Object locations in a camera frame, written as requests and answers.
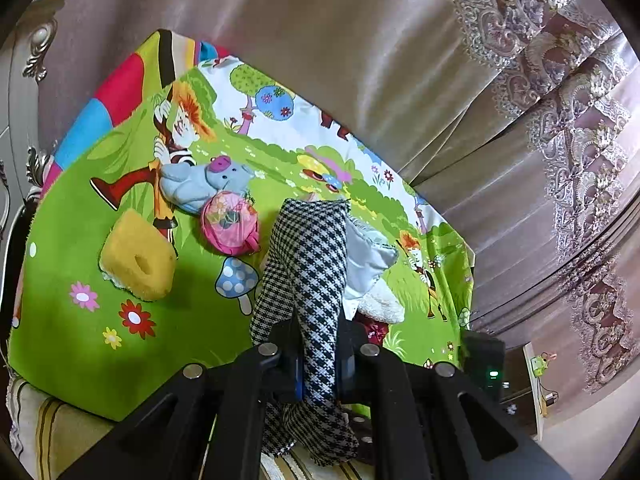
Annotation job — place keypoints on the black white houndstooth cloth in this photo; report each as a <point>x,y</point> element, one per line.
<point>305,279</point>

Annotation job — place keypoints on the light blue cloth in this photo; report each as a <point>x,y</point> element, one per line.
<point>369,255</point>

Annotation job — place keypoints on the white ornate nightstand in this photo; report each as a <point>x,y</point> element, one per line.
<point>22,72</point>

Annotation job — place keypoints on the dark red knitted item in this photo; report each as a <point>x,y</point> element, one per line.
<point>376,330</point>

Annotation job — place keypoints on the pink round cloth ball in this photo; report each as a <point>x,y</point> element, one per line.
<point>229,222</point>

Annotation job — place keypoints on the blue plush pig toy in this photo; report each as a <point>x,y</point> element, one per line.
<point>190,187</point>

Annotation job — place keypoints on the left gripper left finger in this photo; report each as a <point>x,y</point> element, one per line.
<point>203,423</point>

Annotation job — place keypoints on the striped velvet sofa cushion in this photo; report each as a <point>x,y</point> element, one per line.
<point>47,435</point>

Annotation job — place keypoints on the pink satin curtain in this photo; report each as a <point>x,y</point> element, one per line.
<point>518,120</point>

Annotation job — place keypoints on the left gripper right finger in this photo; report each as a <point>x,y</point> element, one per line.
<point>430,421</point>

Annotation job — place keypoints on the white fluffy towel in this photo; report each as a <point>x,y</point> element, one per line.
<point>381,304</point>

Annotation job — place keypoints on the green cartoon print sheet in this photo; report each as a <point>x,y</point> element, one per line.
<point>77,336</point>

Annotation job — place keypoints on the yellow sponge toy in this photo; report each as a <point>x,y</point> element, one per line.
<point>136,257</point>

